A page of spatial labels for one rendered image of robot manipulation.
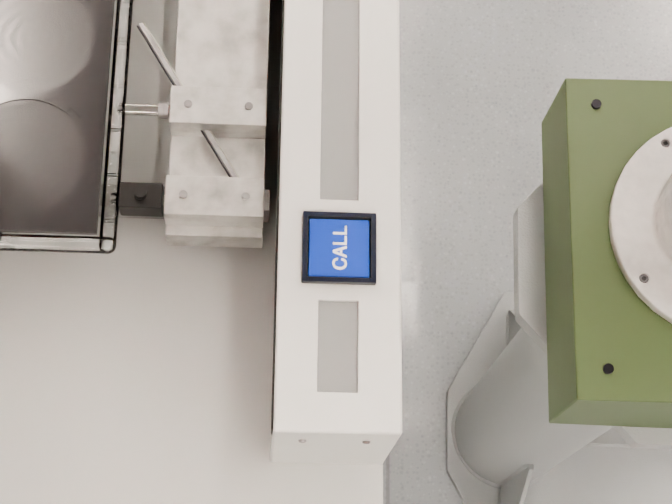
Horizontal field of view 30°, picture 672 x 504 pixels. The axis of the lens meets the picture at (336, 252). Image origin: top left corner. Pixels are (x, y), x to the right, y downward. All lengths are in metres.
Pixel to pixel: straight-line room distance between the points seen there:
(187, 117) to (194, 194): 0.07
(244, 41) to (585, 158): 0.31
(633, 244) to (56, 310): 0.48
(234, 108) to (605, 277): 0.33
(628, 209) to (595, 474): 0.94
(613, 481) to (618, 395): 0.94
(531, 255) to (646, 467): 0.88
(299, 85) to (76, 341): 0.29
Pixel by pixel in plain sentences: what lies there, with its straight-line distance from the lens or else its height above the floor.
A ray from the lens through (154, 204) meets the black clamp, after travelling 1.02.
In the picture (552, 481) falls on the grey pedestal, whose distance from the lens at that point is 1.91.
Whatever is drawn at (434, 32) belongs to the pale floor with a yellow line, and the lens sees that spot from 2.14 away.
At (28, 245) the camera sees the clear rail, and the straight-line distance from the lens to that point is 1.02.
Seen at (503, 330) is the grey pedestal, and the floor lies 0.01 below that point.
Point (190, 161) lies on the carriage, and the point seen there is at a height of 0.88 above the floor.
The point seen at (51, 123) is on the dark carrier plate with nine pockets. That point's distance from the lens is 1.06.
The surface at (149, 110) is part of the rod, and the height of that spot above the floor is 0.90.
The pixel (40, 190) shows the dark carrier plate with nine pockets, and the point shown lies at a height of 0.90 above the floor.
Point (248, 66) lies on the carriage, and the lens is 1.09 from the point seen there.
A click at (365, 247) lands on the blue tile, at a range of 0.95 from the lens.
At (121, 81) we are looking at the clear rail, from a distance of 1.07.
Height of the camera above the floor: 1.86
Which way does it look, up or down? 71 degrees down
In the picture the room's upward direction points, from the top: 12 degrees clockwise
